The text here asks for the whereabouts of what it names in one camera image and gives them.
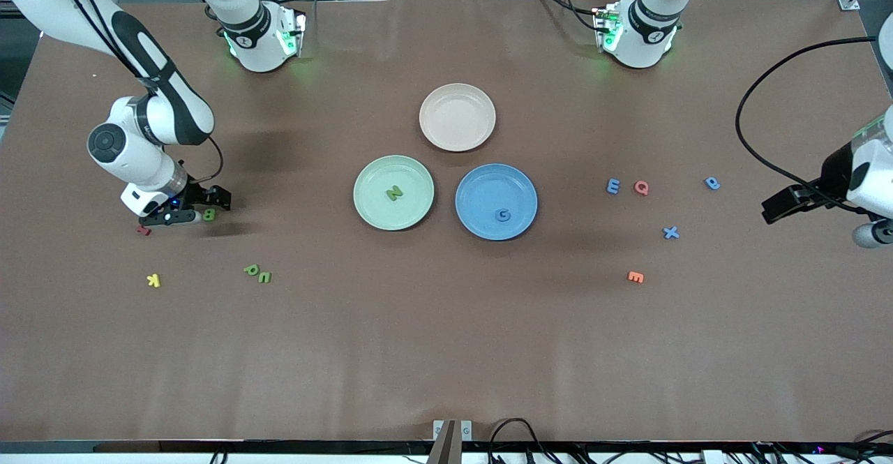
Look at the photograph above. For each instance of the pink foam letter Q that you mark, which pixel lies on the pink foam letter Q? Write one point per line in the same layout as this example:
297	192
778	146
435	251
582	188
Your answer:
636	188

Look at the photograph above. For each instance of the blue foam letter X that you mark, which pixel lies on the blue foam letter X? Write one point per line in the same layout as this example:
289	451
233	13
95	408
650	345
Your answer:
671	232

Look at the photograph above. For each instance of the green foam letter P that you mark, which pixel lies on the green foam letter P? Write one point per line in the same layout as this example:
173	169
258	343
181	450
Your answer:
251	269

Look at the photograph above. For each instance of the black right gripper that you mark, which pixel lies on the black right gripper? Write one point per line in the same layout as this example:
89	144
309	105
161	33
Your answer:
197	194

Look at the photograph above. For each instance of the brown post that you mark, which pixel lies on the brown post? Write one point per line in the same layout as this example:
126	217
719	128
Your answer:
445	446

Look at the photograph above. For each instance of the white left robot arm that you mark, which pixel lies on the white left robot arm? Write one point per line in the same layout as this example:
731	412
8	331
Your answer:
649	24

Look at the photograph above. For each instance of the blue foam letter G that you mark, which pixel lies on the blue foam letter G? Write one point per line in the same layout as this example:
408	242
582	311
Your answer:
498	215

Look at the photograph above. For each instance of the beige plate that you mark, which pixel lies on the beige plate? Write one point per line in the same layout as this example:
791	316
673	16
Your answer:
457	116

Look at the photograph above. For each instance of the green foam letter N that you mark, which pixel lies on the green foam letter N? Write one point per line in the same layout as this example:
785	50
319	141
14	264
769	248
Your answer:
395	192

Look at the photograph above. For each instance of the green plate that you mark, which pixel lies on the green plate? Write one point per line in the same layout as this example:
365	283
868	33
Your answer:
377	206

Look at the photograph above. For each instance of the orange foam letter E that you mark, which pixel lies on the orange foam letter E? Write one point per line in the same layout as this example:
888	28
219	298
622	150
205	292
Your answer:
634	277

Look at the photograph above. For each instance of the grey metal bracket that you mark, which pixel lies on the grey metal bracket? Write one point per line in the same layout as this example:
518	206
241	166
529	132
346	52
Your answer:
466	428

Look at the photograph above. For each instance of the blue foam letter E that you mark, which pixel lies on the blue foam letter E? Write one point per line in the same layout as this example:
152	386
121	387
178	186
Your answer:
612	185

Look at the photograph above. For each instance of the blue plate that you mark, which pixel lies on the blue plate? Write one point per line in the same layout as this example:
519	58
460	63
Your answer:
488	188

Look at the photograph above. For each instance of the green foam letter B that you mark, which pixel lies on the green foam letter B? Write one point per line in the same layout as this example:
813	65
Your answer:
207	216

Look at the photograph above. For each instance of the green foam letter U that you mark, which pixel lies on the green foam letter U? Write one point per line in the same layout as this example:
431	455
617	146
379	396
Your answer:
264	279

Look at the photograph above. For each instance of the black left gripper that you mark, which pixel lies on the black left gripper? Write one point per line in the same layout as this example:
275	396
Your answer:
832	169

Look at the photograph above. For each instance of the brown table cover sheet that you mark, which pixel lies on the brown table cover sheet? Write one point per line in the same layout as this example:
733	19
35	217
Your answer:
446	345

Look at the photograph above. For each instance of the yellow foam letter K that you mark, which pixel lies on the yellow foam letter K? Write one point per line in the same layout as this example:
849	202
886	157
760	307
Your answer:
153	280

